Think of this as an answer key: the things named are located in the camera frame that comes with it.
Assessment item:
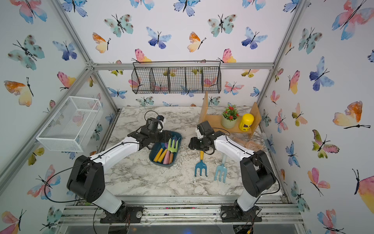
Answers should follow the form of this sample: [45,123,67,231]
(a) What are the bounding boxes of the teal plastic storage box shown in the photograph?
[149,132,182,168]

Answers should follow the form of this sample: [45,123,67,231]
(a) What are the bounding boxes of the teal rake yellow handle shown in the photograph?
[153,143,165,162]

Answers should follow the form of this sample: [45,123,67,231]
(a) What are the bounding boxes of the green rake wooden handle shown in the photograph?
[167,137,179,164]

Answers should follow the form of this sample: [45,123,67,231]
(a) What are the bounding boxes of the blue claw rake yellow handle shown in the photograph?
[157,136,175,164]
[194,151,207,177]

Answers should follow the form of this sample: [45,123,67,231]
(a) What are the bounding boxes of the light blue fork tool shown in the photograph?
[214,154,228,183]

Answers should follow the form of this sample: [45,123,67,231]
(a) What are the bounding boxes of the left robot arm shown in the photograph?
[67,115,171,214]

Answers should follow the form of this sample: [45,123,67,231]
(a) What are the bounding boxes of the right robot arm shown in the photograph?
[189,121,277,213]

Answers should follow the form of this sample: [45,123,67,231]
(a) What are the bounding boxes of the wooden shelf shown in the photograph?
[198,92,261,139]

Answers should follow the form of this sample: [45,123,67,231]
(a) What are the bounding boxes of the potted red flower plant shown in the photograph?
[221,103,240,129]

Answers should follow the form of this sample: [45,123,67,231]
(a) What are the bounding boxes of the yellow jar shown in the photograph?
[239,114,255,132]

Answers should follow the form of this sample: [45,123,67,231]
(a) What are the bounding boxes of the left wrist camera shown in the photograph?
[156,115,165,128]

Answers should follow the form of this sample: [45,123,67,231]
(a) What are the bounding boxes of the black wire wall basket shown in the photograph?
[129,60,222,97]

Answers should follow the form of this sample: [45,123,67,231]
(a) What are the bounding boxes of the white mesh wall basket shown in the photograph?
[36,96,103,152]

